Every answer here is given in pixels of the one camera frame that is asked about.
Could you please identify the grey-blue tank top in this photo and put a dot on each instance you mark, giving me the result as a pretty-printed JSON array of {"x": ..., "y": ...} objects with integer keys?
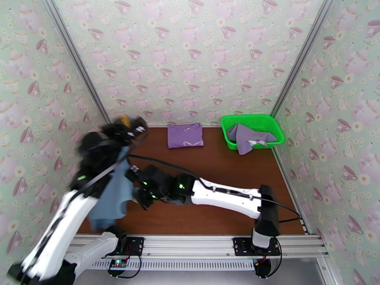
[{"x": 111, "y": 192}]

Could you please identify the grey cloth piece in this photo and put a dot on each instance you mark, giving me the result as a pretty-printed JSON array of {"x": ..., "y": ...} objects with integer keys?
[{"x": 232, "y": 134}]

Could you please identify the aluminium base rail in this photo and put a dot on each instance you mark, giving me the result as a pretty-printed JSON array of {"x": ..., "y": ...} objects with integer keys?
[{"x": 202, "y": 244}]

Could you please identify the aluminium side rail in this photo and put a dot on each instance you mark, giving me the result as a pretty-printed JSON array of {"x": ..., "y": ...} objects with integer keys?
[{"x": 291, "y": 192}]

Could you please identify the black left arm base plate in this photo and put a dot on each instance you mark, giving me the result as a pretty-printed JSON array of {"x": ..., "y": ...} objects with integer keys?
[{"x": 135, "y": 245}]

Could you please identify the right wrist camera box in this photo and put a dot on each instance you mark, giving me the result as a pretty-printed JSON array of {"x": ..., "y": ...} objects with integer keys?
[{"x": 134, "y": 172}]

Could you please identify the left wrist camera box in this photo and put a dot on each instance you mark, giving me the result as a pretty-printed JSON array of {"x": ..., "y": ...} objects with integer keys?
[{"x": 135, "y": 129}]

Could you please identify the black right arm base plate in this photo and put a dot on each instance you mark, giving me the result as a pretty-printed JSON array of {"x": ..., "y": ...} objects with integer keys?
[{"x": 242, "y": 247}]

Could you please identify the controller board with green light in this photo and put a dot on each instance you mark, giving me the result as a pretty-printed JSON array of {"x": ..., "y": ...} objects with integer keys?
[{"x": 118, "y": 264}]

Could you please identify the aluminium corner post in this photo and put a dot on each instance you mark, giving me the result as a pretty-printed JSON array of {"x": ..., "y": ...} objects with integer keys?
[
  {"x": 302, "y": 55},
  {"x": 77, "y": 61}
]

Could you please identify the black round controller housing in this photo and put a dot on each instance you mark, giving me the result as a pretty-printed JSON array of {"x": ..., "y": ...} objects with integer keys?
[{"x": 262, "y": 267}]

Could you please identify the green plastic laundry basket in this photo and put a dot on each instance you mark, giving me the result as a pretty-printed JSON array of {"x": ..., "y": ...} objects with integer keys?
[{"x": 270, "y": 124}]

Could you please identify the lilac garment with white print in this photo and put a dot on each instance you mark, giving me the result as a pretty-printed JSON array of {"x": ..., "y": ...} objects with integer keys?
[{"x": 248, "y": 138}]

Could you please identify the purple T-shirt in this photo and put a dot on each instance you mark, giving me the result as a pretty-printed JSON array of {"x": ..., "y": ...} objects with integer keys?
[{"x": 185, "y": 135}]

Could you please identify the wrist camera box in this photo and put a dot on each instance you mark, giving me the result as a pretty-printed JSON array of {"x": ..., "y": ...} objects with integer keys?
[
  {"x": 135, "y": 129},
  {"x": 134, "y": 172}
]

